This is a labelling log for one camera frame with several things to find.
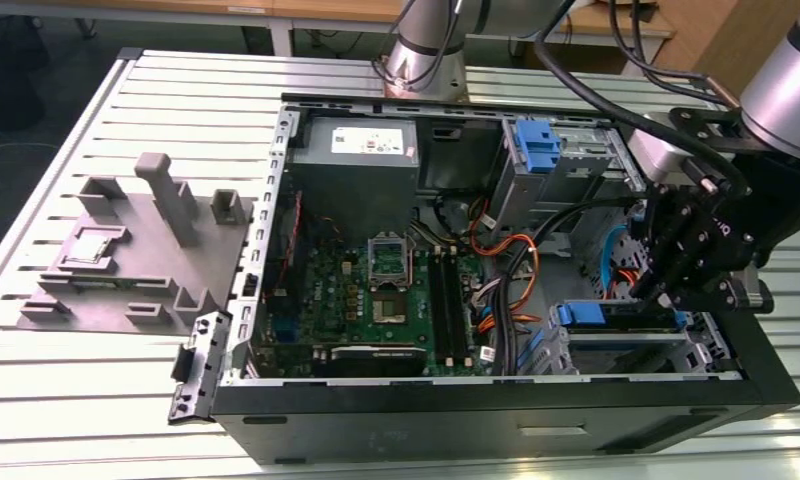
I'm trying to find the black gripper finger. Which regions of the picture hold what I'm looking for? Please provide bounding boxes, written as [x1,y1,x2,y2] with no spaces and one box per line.
[629,187,705,301]
[659,259,752,312]

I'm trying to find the hard disk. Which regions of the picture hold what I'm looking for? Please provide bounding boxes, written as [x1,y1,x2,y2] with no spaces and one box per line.
[556,298,693,335]

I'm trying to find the grey metal disk bay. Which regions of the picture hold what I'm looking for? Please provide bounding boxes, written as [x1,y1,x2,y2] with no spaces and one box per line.
[524,298,739,377]

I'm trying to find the grey metal drive cage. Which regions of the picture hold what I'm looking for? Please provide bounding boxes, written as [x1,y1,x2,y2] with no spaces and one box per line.
[491,115,644,232]

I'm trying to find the black RAM slot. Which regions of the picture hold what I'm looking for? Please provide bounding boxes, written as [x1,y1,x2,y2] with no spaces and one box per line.
[444,245,476,366]
[427,245,456,367]

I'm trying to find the brown wooden cabinet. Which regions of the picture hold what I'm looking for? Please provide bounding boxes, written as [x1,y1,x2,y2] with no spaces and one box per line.
[652,0,795,101]

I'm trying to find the metal socket cover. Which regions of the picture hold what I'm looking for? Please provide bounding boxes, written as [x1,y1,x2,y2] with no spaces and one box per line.
[365,232,416,292]

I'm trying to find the white framed wooden desk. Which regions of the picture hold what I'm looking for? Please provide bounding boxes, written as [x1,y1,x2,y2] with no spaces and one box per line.
[98,0,679,76]

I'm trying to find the CPU socket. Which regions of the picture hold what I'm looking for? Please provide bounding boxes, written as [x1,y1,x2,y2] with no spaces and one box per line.
[371,290,416,326]

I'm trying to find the black open PC case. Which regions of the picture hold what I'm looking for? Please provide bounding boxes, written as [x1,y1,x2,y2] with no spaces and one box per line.
[209,89,800,464]

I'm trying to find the grey power supply unit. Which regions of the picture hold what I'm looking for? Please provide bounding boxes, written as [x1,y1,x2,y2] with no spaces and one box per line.
[285,115,420,241]

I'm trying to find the black graphics card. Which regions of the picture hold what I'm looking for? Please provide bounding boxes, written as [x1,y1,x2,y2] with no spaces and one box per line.
[311,343,429,379]

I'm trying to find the green motherboard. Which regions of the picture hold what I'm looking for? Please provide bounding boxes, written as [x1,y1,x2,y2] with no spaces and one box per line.
[250,238,493,379]

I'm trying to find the grey parts rack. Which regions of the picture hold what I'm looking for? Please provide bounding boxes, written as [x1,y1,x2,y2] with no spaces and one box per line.
[18,152,258,334]

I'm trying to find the green RAM stick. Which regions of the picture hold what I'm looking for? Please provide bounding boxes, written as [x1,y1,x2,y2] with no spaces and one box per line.
[72,278,138,292]

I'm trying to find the silver CPU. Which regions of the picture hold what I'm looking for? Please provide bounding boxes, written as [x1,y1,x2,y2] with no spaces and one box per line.
[62,233,116,265]

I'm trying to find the black office chair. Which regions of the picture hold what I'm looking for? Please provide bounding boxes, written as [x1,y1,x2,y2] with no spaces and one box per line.
[0,14,49,132]

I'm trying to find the orange disk power wire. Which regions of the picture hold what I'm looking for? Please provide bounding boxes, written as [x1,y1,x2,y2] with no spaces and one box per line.
[609,267,641,301]

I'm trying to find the blue data wire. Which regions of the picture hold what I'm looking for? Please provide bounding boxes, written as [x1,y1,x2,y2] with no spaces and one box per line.
[599,204,645,301]

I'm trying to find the silver box wrist camera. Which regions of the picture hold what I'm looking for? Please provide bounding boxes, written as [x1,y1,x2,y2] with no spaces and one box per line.
[624,130,699,187]

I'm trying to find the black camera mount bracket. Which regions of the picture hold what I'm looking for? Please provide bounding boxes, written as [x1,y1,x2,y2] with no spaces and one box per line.
[665,107,748,154]

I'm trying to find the orange power wire bundle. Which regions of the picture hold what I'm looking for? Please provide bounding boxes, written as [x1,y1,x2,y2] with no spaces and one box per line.
[469,234,543,341]

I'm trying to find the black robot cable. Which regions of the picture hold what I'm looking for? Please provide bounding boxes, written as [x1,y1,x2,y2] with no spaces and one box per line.
[532,0,752,199]

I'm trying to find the thick black cable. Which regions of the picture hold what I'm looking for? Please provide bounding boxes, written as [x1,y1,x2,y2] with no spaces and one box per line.
[492,197,644,377]

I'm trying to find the red black twisted wire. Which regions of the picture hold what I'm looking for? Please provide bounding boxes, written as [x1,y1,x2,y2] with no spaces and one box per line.
[272,192,307,297]

